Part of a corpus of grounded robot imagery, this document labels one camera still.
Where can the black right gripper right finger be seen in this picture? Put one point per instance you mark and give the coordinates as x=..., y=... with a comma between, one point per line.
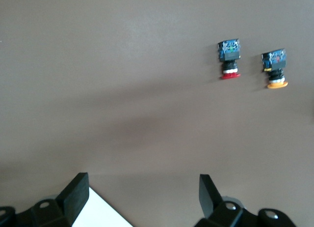
x=208, y=197

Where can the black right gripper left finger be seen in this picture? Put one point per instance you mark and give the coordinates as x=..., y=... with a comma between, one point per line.
x=73, y=195

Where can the white drawer cabinet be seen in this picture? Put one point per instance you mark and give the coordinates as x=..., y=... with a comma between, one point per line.
x=98, y=212

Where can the red push button switch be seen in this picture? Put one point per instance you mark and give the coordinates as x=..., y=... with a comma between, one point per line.
x=229, y=53

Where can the yellow push button switch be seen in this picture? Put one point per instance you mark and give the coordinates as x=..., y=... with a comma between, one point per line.
x=274, y=62

